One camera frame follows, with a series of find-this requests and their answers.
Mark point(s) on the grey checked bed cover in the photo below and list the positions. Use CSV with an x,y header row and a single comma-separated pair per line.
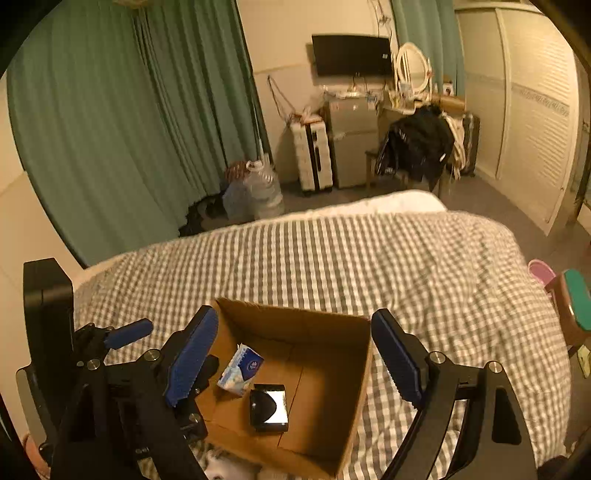
x,y
457,281

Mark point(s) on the green curtain by wardrobe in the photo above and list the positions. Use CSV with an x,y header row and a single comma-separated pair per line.
x,y
433,27

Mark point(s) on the blue white tissue pack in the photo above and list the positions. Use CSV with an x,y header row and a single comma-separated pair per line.
x,y
241,369

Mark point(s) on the clear large water jug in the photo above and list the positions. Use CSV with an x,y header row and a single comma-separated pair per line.
x,y
265,194

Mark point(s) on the white black suitcase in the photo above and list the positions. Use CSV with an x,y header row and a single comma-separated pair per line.
x,y
311,147

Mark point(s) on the brown cardboard box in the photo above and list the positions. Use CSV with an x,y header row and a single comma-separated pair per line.
x,y
323,362

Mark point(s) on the black wall television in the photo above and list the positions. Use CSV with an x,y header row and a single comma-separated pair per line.
x,y
352,55

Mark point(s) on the white oval mirror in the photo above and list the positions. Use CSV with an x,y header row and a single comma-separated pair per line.
x,y
414,72

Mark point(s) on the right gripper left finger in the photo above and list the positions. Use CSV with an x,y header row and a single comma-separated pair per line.
x,y
164,394

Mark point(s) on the pink plastic basin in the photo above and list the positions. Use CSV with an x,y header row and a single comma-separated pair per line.
x,y
541,271

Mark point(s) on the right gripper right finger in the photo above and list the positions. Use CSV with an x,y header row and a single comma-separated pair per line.
x,y
494,441

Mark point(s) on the silver small fridge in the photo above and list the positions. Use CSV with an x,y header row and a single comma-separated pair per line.
x,y
353,130

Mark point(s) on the white louvred wardrobe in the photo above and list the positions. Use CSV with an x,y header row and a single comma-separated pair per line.
x,y
522,82

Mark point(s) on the green topped wooden stool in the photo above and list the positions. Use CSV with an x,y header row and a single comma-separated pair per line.
x,y
571,298

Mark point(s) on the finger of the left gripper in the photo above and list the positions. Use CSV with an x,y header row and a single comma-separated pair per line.
x,y
128,334

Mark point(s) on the dark hard suitcase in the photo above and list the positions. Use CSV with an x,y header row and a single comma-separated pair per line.
x,y
472,124

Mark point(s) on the black small open case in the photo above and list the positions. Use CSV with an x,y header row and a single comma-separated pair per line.
x,y
268,408

